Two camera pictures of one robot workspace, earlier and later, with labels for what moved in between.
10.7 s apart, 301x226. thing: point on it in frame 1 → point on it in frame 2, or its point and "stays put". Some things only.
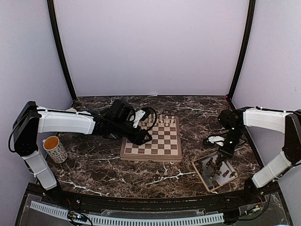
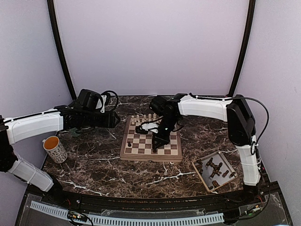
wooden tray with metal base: (215, 171) stays put
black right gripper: (229, 153) → (162, 141)
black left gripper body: (119, 130) → (108, 122)
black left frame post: (60, 47) stays put
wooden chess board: (165, 145) stays put
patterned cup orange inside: (54, 149) stays put
